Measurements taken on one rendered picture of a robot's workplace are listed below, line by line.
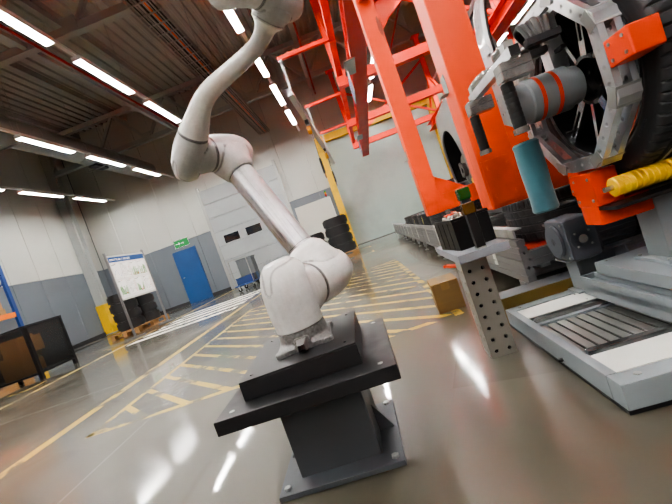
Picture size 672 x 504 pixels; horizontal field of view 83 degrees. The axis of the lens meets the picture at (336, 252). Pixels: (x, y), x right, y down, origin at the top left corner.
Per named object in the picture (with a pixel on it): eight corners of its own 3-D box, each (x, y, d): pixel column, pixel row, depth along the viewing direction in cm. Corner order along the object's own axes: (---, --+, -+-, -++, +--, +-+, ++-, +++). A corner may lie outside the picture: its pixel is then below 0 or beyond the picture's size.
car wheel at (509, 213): (686, 194, 183) (672, 147, 182) (575, 239, 170) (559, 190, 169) (575, 211, 247) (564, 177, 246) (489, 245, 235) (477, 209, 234)
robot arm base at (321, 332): (274, 366, 108) (267, 348, 108) (283, 342, 130) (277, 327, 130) (334, 344, 108) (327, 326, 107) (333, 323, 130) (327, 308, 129)
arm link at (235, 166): (311, 316, 131) (345, 293, 148) (337, 291, 122) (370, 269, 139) (186, 157, 145) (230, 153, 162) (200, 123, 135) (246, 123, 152)
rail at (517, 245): (544, 268, 181) (529, 224, 180) (524, 274, 182) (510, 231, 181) (444, 241, 426) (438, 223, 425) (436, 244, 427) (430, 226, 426)
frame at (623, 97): (664, 149, 96) (599, -61, 94) (637, 158, 97) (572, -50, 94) (559, 175, 150) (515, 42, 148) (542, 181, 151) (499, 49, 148)
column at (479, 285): (518, 351, 145) (483, 247, 144) (492, 358, 147) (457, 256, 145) (508, 342, 155) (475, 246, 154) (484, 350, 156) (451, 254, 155)
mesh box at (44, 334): (42, 379, 641) (21, 326, 637) (-24, 402, 650) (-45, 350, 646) (80, 361, 728) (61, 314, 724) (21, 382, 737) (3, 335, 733)
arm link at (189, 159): (167, 124, 126) (201, 124, 137) (157, 169, 136) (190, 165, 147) (191, 147, 122) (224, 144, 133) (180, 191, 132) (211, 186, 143)
